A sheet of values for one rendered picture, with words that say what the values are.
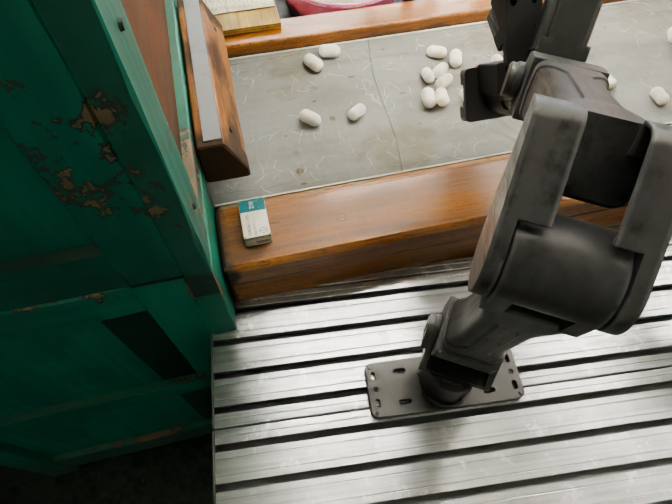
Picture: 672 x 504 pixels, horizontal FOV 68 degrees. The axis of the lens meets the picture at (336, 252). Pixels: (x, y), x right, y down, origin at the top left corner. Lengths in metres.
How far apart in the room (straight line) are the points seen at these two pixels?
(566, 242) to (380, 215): 0.39
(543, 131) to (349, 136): 0.51
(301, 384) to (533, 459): 0.30
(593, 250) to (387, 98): 0.59
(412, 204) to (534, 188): 0.40
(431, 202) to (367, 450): 0.33
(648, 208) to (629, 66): 0.74
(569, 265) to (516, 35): 0.38
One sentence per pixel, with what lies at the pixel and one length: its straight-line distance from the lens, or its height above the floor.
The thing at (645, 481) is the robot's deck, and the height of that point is 0.67.
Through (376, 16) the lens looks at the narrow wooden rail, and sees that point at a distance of 0.97.
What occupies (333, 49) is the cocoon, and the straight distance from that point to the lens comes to 0.91.
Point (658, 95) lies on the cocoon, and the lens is 0.99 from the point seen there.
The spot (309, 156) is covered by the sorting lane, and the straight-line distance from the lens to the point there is 0.76.
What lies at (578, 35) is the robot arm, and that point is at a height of 1.00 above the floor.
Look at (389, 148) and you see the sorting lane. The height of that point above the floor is 0.74.
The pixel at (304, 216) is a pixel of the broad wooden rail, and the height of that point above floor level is 0.76.
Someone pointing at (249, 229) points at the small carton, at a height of 0.78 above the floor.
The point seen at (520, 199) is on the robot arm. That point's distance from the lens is 0.31.
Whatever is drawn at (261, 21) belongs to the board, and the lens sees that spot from 0.94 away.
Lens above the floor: 1.32
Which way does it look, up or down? 61 degrees down
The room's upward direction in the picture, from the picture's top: 2 degrees clockwise
